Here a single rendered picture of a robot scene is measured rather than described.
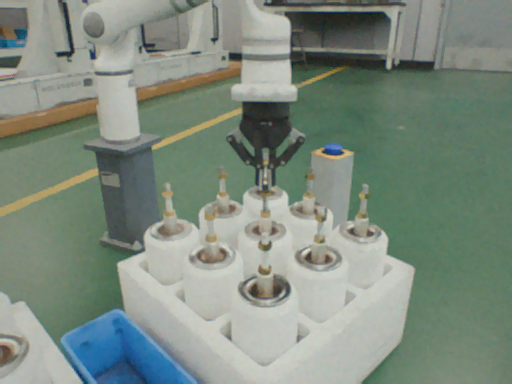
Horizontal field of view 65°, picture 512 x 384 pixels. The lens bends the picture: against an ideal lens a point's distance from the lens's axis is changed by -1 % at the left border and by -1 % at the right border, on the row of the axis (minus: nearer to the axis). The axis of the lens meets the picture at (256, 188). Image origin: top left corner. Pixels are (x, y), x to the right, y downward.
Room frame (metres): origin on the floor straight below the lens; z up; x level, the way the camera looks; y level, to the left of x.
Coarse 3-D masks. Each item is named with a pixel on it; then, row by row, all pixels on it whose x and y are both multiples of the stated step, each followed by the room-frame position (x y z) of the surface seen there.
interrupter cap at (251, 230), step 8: (248, 224) 0.65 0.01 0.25; (256, 224) 0.65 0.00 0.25; (272, 224) 0.65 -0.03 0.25; (280, 224) 0.65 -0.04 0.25; (248, 232) 0.62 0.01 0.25; (256, 232) 0.62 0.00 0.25; (272, 232) 0.62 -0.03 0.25; (280, 232) 0.62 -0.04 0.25; (256, 240) 0.59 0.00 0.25; (272, 240) 0.59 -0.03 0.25
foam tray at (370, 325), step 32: (128, 288) 0.61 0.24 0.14; (160, 288) 0.56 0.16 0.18; (352, 288) 0.56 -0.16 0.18; (384, 288) 0.56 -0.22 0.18; (160, 320) 0.53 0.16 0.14; (192, 320) 0.48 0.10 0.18; (224, 320) 0.48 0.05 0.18; (352, 320) 0.48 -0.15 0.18; (384, 320) 0.56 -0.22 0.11; (192, 352) 0.46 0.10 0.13; (224, 352) 0.42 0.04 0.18; (288, 352) 0.42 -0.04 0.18; (320, 352) 0.43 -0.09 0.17; (352, 352) 0.49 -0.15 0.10; (384, 352) 0.57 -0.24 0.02
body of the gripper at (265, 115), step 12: (252, 108) 0.60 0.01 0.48; (264, 108) 0.59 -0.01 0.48; (276, 108) 0.59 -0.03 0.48; (288, 108) 0.61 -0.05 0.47; (252, 120) 0.62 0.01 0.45; (264, 120) 0.62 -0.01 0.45; (276, 120) 0.62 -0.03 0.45; (288, 120) 0.62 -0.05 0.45; (264, 132) 0.62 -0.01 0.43; (288, 132) 0.62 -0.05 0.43; (252, 144) 0.62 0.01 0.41; (264, 144) 0.62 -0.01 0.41
